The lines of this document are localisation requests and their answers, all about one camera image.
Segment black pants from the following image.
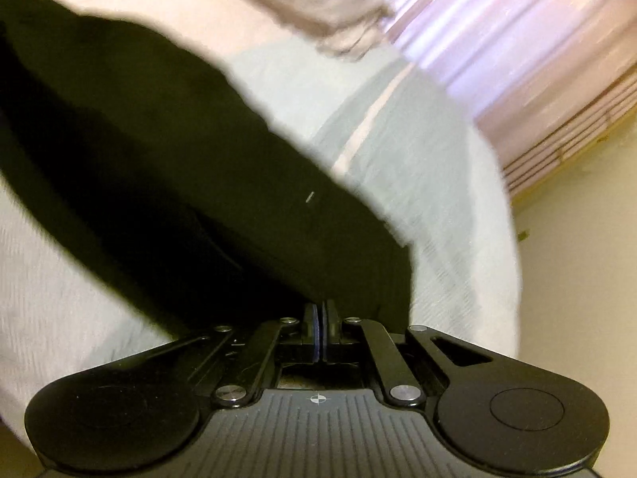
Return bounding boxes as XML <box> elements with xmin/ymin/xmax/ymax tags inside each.
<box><xmin>0</xmin><ymin>0</ymin><xmax>414</xmax><ymax>344</ymax></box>

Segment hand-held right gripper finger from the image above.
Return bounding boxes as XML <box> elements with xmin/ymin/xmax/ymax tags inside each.
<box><xmin>134</xmin><ymin>304</ymin><xmax>322</xmax><ymax>406</ymax></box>
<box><xmin>322</xmin><ymin>300</ymin><xmax>494</xmax><ymax>406</ymax></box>

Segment beige folded towel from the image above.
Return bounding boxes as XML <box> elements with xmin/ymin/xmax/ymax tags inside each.
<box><xmin>172</xmin><ymin>0</ymin><xmax>399</xmax><ymax>61</ymax></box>

